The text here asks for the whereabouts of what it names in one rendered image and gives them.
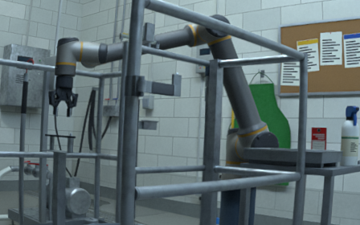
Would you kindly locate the white wall panel blue display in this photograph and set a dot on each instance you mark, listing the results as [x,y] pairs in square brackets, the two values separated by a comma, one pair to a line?
[203,52]

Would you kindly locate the red lockout tag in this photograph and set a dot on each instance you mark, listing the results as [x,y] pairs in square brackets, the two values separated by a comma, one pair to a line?
[318,138]

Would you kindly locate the grey pump motor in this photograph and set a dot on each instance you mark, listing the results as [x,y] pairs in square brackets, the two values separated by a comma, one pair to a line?
[76,200]

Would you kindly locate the grey tubular platform railing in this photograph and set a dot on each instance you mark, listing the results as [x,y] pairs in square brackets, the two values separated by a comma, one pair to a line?
[130,125]

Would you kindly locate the grey pole with black grip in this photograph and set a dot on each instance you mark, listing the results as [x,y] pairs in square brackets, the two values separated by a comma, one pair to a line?
[24,97]

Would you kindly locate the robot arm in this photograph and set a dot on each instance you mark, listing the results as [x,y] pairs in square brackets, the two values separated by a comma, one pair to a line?
[239,93]

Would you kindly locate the grey metal wall cabinet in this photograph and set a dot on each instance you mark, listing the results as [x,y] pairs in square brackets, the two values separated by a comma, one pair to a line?
[11,84]

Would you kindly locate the cork notice board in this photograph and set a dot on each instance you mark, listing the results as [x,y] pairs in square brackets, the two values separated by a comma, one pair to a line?
[327,78]

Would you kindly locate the grey wall pipes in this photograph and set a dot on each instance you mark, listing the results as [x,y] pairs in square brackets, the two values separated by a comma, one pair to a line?
[116,28]

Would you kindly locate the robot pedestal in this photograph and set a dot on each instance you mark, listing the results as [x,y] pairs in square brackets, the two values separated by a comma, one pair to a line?
[233,206]

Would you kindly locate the grey rack bracket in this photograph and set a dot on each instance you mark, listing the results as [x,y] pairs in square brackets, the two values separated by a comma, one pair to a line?
[162,88]

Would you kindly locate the grey metal table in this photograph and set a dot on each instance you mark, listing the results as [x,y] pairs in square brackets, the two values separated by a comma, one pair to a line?
[339,171]

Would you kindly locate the grey wall bracket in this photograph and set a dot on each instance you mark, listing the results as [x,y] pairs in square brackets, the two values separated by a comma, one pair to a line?
[148,125]

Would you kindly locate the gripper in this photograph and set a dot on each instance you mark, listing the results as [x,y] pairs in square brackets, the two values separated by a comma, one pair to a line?
[64,82]

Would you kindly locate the grey flat tray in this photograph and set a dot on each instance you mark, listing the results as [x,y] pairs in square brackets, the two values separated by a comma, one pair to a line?
[292,155]

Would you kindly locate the green apron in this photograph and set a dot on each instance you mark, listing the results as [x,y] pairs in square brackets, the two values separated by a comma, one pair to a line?
[269,112]

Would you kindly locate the grey wall box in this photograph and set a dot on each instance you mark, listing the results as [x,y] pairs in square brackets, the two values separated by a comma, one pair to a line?
[110,110]
[148,102]

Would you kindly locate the white spray bottle blue trigger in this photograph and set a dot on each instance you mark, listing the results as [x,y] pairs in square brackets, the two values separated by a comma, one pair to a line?
[350,140]

